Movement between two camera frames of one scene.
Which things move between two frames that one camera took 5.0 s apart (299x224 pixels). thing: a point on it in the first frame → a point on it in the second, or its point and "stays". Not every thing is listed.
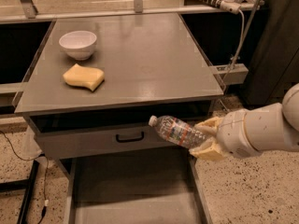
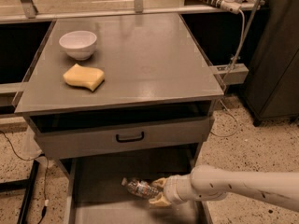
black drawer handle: x=130 y=139 stays
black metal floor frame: x=22 y=185 stays
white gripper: x=232 y=134 → x=171 y=189
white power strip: x=227 y=3 stays
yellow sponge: x=89 y=77 stays
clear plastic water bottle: x=177 y=131 → x=141 y=189
